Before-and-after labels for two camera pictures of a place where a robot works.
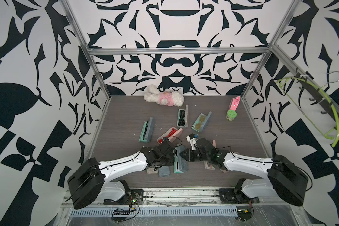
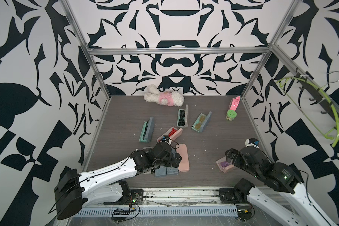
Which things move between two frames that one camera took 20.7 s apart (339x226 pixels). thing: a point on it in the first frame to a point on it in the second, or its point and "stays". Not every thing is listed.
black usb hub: [121, 212] stays
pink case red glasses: [171, 134] stays
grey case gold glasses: [201, 122] stays
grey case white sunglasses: [181, 165] to [172, 170]
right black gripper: [188, 155] to [236, 155]
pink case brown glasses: [205, 162] to [184, 165]
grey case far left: [146, 133] stays
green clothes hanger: [281, 82] stays
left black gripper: [172, 157] stays
